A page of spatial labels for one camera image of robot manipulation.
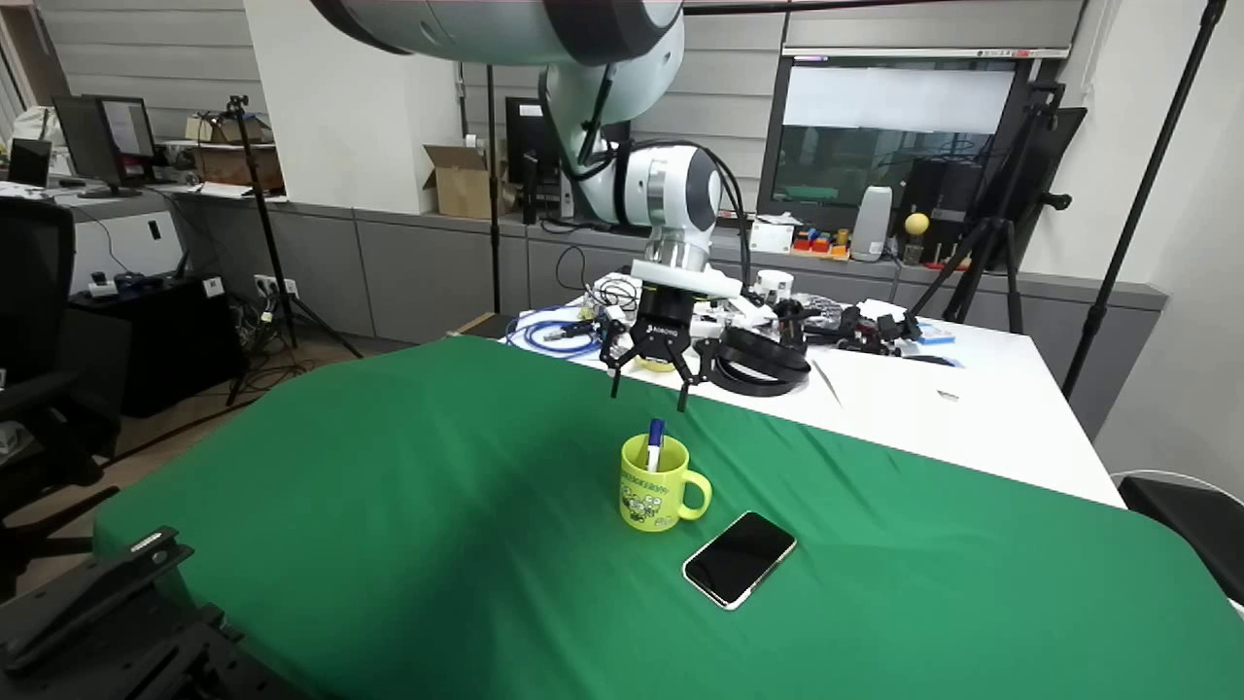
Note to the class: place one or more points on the black chair seat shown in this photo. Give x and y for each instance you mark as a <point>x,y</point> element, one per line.
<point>1191,518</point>

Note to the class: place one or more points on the small white box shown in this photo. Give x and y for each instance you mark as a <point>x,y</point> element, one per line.
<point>776,235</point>

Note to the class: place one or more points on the black office chair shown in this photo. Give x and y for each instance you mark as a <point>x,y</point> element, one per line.
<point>31,362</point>

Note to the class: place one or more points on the black smartphone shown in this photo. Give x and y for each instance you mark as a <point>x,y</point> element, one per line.
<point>740,558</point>

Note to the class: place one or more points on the green table cloth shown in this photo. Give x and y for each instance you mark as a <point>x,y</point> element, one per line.
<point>518,546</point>

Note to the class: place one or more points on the slanted black stand pole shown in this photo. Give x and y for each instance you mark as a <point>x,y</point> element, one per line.
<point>1141,195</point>

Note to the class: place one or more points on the black tripod by window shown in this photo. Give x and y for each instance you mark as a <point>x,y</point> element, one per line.
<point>992,218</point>

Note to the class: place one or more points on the black gadgets pile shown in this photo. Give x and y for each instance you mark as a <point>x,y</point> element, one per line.
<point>859,323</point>

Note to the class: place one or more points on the black low cabinet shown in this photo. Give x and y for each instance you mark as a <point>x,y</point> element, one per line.
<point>162,345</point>

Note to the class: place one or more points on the black computer monitor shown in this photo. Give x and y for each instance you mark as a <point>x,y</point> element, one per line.
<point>526,150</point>

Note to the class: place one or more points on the white cylindrical device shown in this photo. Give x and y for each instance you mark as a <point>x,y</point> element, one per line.
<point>872,225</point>

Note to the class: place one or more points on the blue white marker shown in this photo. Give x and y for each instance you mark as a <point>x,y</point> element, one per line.
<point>655,440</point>

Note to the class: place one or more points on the black tripod with camera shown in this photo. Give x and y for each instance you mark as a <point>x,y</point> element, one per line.
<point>264,235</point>

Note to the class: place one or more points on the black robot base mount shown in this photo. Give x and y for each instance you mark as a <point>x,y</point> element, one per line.
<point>102,629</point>

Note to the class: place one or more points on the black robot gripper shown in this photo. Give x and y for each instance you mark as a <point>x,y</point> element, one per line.
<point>666,318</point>

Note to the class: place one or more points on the yellow ball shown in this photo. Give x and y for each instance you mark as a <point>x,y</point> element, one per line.
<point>913,225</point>

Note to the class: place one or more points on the yellow cartoon mug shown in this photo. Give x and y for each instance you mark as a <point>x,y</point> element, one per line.
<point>655,493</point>

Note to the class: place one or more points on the brown cardboard box on desk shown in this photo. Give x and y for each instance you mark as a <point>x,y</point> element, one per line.
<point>236,164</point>

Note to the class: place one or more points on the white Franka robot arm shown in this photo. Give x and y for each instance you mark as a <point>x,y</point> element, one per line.
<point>585,78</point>

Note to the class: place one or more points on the open cardboard box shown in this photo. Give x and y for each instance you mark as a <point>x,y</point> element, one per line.
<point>460,185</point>

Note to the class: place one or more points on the white paper sheet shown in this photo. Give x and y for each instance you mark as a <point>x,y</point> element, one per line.
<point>896,375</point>

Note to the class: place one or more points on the small monitor on desk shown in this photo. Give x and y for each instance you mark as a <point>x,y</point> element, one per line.
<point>113,137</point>

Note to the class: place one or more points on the thin black vertical pole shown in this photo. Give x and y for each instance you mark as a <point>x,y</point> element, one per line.
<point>490,195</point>

